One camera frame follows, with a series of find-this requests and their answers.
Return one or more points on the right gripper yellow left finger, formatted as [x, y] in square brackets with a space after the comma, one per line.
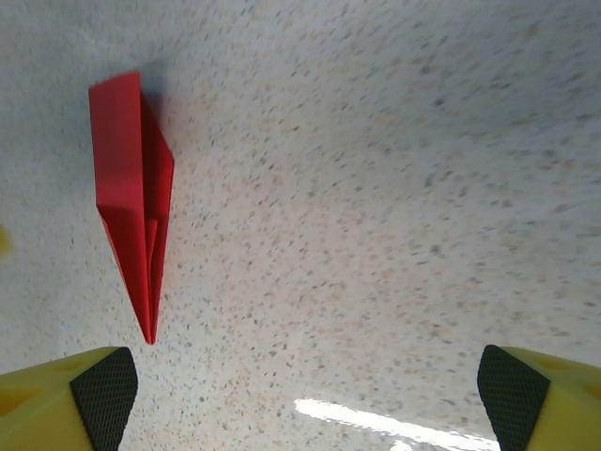
[56, 404]

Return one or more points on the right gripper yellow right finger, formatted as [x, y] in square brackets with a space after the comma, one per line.
[549, 404]

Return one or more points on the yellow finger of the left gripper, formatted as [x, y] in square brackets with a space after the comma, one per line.
[4, 242]

